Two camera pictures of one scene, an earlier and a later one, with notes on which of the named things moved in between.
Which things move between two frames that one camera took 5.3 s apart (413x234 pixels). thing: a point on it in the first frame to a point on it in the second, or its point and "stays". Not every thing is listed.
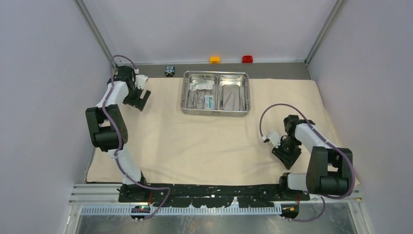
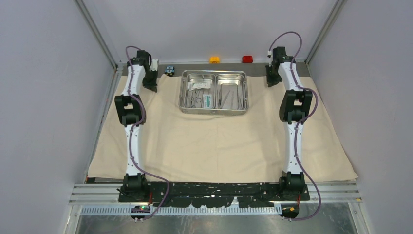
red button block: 247,59 stays
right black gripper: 288,160 to 271,81
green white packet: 209,102 stays
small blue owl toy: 169,71 stays
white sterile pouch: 204,85 stays
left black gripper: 138,102 to 152,85
